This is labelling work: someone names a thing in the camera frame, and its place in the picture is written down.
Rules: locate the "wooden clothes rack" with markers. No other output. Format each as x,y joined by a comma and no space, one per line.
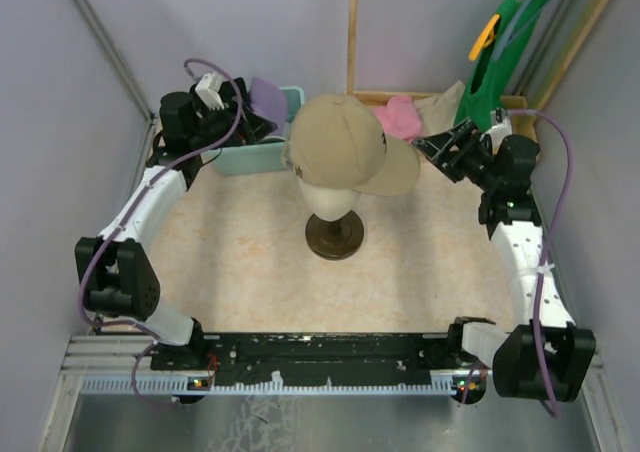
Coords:
421,47

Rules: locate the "cream cloth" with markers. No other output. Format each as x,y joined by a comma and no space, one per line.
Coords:
438,112

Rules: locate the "green tank top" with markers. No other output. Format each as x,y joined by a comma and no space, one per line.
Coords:
489,80

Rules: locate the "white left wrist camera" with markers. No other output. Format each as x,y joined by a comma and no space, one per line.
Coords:
207,89

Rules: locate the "grey plastic hanger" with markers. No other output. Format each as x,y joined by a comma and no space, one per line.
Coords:
527,14

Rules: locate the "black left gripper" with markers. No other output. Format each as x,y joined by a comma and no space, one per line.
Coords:
249,128

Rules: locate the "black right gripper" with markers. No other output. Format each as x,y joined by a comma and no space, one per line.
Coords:
439,147

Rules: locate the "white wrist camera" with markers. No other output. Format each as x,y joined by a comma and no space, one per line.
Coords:
499,117
207,89

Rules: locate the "pink cloth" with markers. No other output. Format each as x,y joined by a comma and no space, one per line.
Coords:
400,118

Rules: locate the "beige mannequin head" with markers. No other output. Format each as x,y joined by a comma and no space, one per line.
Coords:
328,204

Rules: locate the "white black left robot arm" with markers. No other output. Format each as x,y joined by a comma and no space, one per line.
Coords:
117,282

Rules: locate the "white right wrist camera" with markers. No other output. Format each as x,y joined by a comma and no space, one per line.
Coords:
499,117

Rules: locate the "beige cap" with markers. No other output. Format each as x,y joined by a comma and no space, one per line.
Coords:
336,142

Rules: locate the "purple cap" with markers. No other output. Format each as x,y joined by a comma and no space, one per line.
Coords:
268,100

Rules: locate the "teal plastic bin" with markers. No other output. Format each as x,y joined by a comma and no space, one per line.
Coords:
266,156

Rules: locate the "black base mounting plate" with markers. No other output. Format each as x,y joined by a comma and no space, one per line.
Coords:
317,359

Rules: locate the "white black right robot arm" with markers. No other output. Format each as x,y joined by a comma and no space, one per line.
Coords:
546,356

